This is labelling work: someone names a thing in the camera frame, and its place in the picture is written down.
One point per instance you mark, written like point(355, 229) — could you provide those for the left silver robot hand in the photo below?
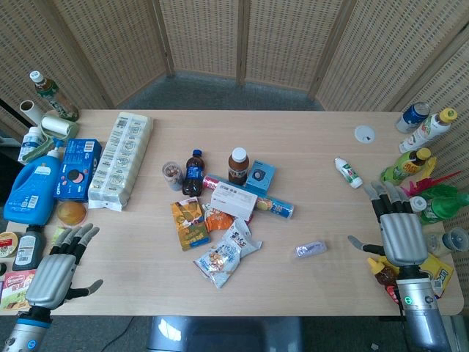
point(51, 278)

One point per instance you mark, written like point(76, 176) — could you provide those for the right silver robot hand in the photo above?
point(403, 238)

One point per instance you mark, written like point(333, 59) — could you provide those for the small white green bottle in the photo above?
point(349, 173)

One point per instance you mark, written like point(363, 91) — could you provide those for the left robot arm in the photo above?
point(25, 333)

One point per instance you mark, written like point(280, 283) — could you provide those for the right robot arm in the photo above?
point(425, 315)

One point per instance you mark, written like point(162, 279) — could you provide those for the black bottle with label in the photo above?
point(27, 249)

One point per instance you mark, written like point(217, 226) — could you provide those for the pink snack box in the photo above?
point(14, 289)

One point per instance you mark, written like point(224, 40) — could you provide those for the honey bear bottle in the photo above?
point(384, 275)

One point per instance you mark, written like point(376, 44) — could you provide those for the small yellow-green packet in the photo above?
point(58, 236)

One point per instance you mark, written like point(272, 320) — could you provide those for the clear bottle grey cap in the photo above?
point(448, 242)

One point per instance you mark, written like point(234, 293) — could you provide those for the yellow Lipton tea box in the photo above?
point(439, 273)

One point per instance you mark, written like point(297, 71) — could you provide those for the green soda bottle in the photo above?
point(445, 207)

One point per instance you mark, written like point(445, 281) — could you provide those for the round green red tub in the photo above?
point(8, 243)

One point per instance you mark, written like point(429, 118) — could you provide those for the small red packet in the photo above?
point(394, 293)

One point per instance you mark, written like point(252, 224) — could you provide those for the colourful feather duster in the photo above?
point(436, 185)

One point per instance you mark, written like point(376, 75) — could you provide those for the orange jelly cup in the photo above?
point(71, 212)

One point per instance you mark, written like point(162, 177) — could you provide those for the green bottle yellow label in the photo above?
point(403, 166)

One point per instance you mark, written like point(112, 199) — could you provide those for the blue detergent bottle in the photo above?
point(31, 190)

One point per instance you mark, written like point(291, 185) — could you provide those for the clear plastic purple case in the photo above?
point(310, 249)

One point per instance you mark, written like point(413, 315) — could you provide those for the white bottle yellow cap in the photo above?
point(425, 132)

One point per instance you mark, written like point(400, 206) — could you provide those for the blue Oreo box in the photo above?
point(75, 172)

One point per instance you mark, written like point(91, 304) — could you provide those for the blue drink can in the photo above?
point(412, 117)

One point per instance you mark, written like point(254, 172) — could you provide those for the blue roll of bags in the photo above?
point(278, 208)

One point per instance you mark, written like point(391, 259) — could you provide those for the long pale yellow pack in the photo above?
point(121, 161)

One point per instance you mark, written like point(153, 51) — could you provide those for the small white blue-label bottle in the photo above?
point(28, 143)

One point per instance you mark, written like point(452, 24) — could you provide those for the yellow and blue box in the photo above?
point(188, 227)

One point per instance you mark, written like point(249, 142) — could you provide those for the light blue square box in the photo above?
point(261, 176)

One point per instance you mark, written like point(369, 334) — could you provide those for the clear jar of biscuit sticks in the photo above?
point(172, 176)

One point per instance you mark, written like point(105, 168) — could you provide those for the cardboard tube roll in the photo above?
point(32, 111)

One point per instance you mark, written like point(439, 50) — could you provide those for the white rectangular carton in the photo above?
point(234, 199)

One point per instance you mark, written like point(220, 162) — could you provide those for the small Pepsi cola bottle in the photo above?
point(193, 176)

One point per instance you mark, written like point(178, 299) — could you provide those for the orange snack packet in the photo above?
point(218, 221)

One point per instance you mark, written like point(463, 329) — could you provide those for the white peanut snack bag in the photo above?
point(227, 256)

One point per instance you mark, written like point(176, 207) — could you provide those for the brown tea bottle white cap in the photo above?
point(238, 168)

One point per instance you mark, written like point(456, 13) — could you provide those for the green tea bottle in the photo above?
point(55, 97)

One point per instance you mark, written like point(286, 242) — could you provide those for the woven folding screen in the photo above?
point(201, 36)

